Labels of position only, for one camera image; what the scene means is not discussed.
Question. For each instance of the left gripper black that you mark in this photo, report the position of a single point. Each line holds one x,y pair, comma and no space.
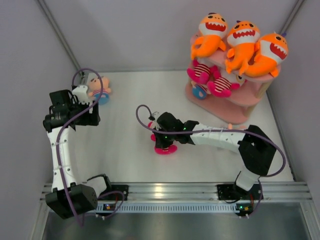
91,119

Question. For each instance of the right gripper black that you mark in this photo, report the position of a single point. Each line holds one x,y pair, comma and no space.
160,143

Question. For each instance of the panda plush yellow glasses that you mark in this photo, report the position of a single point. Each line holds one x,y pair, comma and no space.
168,150
224,83

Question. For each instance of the orange shark plush back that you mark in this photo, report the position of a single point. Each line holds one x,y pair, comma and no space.
212,30

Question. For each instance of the orange shark plush purple fin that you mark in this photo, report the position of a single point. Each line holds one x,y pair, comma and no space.
271,50

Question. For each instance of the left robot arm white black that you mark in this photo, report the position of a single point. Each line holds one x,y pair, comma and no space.
70,195

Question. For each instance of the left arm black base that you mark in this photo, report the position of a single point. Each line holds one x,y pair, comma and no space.
114,193

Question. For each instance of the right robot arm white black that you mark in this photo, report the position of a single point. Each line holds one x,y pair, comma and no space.
254,147

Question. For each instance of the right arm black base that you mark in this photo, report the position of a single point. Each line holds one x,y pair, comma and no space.
231,192

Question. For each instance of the boy doll plush on shelf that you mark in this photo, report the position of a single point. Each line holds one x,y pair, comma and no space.
200,91

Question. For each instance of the pink panda plush on shelf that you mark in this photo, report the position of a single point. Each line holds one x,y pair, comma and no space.
201,71

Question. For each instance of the pink three-tier shelf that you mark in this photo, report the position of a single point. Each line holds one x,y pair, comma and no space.
237,108

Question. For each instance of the boy doll plush left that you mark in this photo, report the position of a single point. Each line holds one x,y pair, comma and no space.
96,87

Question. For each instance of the boy doll plush right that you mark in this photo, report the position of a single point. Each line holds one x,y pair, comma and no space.
236,127

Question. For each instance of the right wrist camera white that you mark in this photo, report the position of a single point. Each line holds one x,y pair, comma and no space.
153,118

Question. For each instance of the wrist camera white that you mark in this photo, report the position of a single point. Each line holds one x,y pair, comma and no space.
81,92
153,118

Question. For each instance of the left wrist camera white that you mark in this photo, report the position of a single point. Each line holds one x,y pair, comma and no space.
81,92

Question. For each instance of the white slotted cable duct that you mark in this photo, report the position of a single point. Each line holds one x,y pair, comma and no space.
166,207

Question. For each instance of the aluminium frame post left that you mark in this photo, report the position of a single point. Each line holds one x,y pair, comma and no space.
58,32

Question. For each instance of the aluminium frame post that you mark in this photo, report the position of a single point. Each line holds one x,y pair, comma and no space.
292,15
58,32

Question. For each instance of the aluminium rail front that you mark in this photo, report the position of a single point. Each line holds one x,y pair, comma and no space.
208,191

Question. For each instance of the aluminium frame post right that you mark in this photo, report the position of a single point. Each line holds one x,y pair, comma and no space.
292,15

